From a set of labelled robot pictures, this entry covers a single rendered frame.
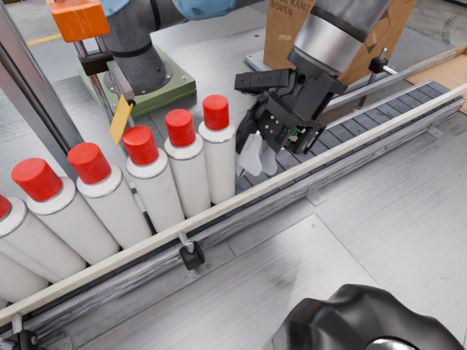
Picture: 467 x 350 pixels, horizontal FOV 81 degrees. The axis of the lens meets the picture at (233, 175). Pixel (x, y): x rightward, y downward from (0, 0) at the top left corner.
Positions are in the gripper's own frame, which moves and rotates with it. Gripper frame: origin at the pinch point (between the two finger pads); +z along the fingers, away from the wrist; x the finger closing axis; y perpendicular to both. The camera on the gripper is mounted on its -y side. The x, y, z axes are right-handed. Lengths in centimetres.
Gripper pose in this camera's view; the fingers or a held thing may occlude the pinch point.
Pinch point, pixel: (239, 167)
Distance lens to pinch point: 47.1
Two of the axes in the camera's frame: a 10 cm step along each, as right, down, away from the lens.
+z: -4.3, 7.4, 5.2
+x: 7.5, -0.3, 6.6
